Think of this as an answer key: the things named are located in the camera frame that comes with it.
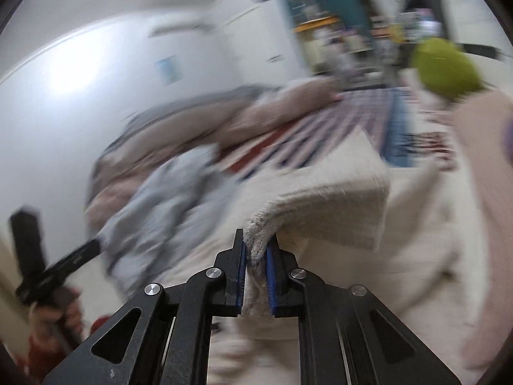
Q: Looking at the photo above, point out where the pink cloth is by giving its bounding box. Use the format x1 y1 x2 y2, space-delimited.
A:
451 89 513 370

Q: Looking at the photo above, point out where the pink beige blanket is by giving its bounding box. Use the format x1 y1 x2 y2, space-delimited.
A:
85 79 342 231

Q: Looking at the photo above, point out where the small wall poster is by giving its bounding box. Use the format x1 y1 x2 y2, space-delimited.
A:
154 58 180 85

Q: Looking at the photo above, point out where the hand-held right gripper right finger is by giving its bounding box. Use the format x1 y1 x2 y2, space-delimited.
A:
266 234 461 385

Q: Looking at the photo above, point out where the light grey cloth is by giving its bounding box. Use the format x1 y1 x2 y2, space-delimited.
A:
95 146 241 299

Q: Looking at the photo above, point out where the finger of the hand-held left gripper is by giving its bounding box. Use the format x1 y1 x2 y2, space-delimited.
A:
45 239 103 283

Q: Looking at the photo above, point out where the person's left hand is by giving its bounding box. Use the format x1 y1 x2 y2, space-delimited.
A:
30 287 83 343

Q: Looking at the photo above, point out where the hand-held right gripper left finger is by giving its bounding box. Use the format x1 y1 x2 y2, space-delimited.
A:
40 228 246 385

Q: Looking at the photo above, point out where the striped bed sheet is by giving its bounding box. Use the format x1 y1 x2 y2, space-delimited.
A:
220 86 458 185

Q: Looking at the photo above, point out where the green round pillow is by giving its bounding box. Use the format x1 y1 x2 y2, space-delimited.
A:
410 38 486 99

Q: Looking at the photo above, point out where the cream knit garment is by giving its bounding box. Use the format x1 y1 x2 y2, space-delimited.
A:
156 126 487 385

